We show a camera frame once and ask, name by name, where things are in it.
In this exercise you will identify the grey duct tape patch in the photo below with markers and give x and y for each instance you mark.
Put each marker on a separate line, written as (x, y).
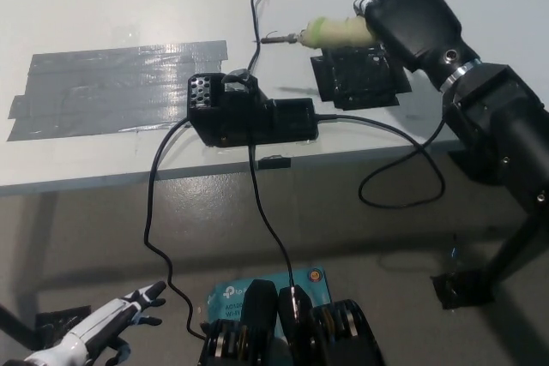
(107, 91)

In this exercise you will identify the tape-wrapped soldering iron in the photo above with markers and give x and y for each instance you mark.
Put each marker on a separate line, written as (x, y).
(339, 31)

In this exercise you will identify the small black tape piece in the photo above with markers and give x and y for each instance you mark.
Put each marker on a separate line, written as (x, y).
(274, 163)

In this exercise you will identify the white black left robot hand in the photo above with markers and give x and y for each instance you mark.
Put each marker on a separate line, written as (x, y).
(103, 316)

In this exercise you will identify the black robot torso blocks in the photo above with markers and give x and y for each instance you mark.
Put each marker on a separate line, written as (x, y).
(261, 319)

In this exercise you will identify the black slanted pole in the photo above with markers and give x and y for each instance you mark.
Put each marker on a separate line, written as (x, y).
(15, 325)

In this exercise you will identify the teal tp-link box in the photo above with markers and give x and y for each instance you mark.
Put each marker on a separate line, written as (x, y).
(321, 291)

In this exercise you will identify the black slanted table leg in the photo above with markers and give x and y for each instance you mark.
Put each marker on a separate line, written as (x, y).
(514, 250)

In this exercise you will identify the black floor tape under leg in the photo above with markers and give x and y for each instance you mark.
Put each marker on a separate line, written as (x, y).
(459, 293)

